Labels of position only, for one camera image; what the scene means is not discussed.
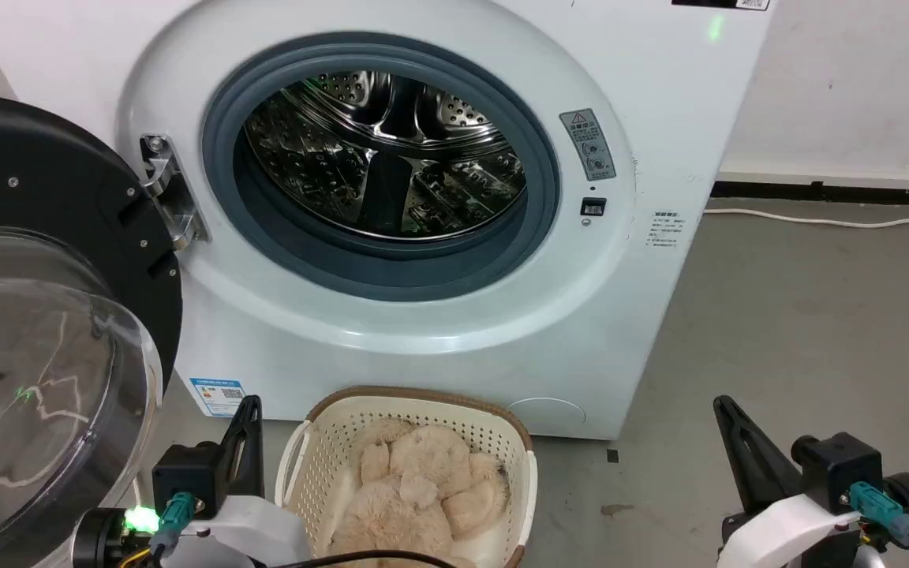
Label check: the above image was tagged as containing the steel washer drum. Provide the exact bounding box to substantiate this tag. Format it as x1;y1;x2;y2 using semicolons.
243;71;528;241

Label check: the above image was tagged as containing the white front-load washing machine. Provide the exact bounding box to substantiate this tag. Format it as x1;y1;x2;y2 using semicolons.
0;0;776;441

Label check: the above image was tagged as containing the round white filter cover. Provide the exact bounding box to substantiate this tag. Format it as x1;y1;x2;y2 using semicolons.
507;397;587;436

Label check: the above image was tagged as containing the white text sticker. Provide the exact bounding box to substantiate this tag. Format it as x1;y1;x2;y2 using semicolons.
647;209;684;251

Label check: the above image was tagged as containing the beige plush toy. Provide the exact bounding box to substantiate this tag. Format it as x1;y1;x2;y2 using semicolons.
328;418;511;568

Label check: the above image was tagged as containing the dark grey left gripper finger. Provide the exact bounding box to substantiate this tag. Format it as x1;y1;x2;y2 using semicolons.
217;395;264;506

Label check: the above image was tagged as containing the metal door hinge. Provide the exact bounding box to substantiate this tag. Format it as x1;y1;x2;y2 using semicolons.
140;134;210;250

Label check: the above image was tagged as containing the white floor cable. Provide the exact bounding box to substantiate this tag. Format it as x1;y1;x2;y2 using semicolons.
703;207;909;230

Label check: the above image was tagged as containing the blue energy label sticker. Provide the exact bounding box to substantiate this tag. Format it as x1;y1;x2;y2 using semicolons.
189;378;247;418

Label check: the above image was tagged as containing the teal right camera connector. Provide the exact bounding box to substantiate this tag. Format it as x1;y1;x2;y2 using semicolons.
849;481;909;548

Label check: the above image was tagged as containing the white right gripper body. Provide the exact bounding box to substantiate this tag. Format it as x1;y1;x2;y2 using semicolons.
717;492;862;568

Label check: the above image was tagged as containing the grey warning sticker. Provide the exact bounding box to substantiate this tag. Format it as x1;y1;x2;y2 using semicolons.
559;108;617;182

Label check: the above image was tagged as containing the black round washer door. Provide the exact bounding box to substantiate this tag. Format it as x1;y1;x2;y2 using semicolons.
0;92;184;568

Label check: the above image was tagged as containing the teal camera connector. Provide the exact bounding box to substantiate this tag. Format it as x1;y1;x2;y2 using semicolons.
149;491;196;558
849;481;909;548

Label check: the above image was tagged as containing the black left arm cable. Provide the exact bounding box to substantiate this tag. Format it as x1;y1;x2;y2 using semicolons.
253;549;459;568

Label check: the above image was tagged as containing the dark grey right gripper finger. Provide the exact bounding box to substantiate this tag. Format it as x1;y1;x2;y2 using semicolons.
713;395;804;515

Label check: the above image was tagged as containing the grey rubber door gasket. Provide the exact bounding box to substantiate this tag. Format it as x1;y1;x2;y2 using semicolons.
201;33;561;303

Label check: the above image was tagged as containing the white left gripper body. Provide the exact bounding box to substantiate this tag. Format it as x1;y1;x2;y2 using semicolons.
161;493;312;568

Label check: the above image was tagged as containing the black baseboard strip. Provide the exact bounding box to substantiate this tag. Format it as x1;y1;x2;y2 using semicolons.
711;181;909;208

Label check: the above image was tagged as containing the cream perforated laundry basket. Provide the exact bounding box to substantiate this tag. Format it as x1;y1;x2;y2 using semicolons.
275;386;539;568

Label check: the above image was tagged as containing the teal left camera connector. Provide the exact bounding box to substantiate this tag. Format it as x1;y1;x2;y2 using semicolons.
149;491;196;558

